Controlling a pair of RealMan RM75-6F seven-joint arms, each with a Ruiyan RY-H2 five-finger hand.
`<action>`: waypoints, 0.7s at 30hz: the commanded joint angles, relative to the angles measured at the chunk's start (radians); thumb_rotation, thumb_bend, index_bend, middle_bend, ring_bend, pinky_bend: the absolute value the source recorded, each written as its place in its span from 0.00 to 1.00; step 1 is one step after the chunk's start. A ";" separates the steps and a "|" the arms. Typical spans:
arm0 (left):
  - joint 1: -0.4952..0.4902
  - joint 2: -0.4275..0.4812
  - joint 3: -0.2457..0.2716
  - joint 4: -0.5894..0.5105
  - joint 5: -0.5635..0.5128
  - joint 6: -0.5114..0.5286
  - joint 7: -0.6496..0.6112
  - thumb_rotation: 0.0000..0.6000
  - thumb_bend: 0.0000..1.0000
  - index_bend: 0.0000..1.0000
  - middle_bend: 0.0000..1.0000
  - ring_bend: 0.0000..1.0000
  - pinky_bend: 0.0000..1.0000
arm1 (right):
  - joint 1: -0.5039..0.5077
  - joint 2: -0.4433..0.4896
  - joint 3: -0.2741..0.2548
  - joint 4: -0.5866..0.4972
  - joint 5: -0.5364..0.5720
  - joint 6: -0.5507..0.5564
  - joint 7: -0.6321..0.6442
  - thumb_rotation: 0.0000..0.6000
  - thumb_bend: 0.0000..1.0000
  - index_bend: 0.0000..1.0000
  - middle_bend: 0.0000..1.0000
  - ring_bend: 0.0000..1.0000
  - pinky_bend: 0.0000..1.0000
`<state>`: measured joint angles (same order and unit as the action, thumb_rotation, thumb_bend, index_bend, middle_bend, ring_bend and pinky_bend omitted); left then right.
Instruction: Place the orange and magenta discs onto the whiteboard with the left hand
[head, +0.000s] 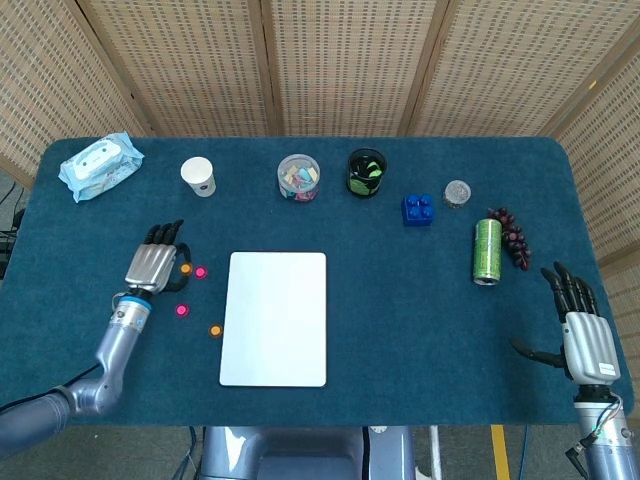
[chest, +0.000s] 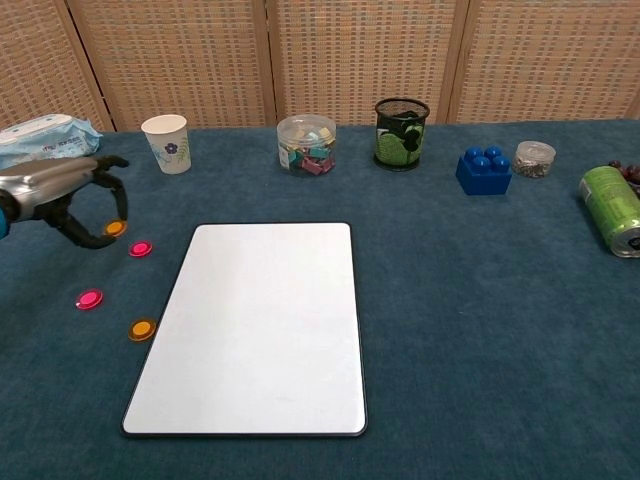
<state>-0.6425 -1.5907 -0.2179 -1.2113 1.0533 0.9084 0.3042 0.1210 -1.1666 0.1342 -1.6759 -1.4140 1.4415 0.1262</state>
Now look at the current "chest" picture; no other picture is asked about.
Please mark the clear jar of binder clips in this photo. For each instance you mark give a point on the clear jar of binder clips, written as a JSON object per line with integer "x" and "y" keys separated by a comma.
{"x": 306, "y": 145}

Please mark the white paper cup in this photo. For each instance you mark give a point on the white paper cup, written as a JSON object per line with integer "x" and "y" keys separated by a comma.
{"x": 167, "y": 145}

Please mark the small clear jar of pins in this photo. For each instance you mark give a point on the small clear jar of pins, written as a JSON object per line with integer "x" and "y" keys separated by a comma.
{"x": 534, "y": 160}

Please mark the white magnetic board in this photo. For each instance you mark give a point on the white magnetic board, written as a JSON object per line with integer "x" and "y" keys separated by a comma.
{"x": 250, "y": 330}

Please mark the blue felt table mat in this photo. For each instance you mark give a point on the blue felt table mat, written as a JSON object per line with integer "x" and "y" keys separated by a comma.
{"x": 475, "y": 325}

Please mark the blue building block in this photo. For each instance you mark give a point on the blue building block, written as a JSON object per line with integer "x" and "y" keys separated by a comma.
{"x": 482, "y": 177}

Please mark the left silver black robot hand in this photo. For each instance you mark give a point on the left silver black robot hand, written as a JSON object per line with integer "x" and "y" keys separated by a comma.
{"x": 50, "y": 187}

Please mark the light blue wet wipes pack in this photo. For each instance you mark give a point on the light blue wet wipes pack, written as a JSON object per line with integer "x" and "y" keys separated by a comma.
{"x": 50, "y": 140}

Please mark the orange round magnet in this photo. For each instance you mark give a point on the orange round magnet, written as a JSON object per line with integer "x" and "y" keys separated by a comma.
{"x": 142, "y": 330}
{"x": 115, "y": 229}

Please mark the woven bamboo folding screen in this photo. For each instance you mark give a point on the woven bamboo folding screen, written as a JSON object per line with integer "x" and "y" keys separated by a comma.
{"x": 350, "y": 55}

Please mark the black mesh pen holder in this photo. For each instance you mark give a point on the black mesh pen holder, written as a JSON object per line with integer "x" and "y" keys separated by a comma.
{"x": 401, "y": 140}

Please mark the dark purple grape bunch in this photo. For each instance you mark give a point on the dark purple grape bunch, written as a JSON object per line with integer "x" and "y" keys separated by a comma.
{"x": 629, "y": 172}

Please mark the pink round magnet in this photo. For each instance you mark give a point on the pink round magnet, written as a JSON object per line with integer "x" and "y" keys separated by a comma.
{"x": 89, "y": 299}
{"x": 140, "y": 248}

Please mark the green drink can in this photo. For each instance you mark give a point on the green drink can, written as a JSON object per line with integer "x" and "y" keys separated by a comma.
{"x": 612, "y": 210}

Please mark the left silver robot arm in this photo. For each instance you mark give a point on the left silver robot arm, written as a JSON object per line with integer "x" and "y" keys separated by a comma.
{"x": 3, "y": 222}

